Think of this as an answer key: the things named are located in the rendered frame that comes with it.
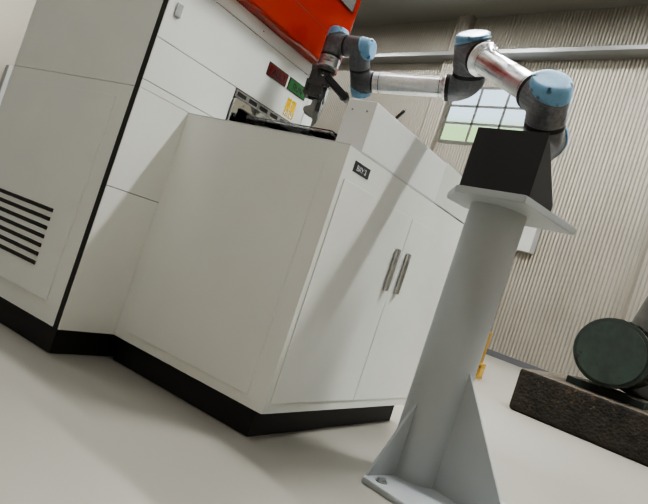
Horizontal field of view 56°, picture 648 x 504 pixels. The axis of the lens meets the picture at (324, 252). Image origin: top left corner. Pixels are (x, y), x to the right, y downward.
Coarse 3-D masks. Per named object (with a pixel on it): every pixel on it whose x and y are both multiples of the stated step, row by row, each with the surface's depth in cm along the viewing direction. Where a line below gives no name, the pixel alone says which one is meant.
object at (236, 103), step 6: (234, 102) 205; (240, 102) 207; (234, 108) 206; (240, 108) 208; (246, 108) 210; (252, 108) 213; (228, 114) 206; (234, 114) 206; (252, 114) 213; (258, 114) 216; (234, 120) 207
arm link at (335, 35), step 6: (330, 30) 218; (336, 30) 216; (342, 30) 216; (330, 36) 217; (336, 36) 216; (342, 36) 215; (324, 42) 219; (330, 42) 216; (336, 42) 215; (324, 48) 217; (330, 48) 216; (336, 48) 216; (330, 54) 218; (336, 54) 217
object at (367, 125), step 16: (352, 112) 167; (368, 112) 164; (384, 112) 167; (352, 128) 166; (368, 128) 163; (384, 128) 169; (400, 128) 176; (352, 144) 165; (368, 144) 165; (384, 144) 171; (400, 144) 179; (416, 144) 187; (384, 160) 174; (400, 160) 181; (416, 160) 190; (432, 160) 199; (400, 176) 184; (416, 176) 193; (432, 176) 202; (432, 192) 205
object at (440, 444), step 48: (480, 192) 159; (480, 240) 165; (480, 288) 164; (432, 336) 168; (480, 336) 165; (432, 384) 164; (432, 432) 163; (480, 432) 159; (384, 480) 155; (432, 480) 164; (480, 480) 156
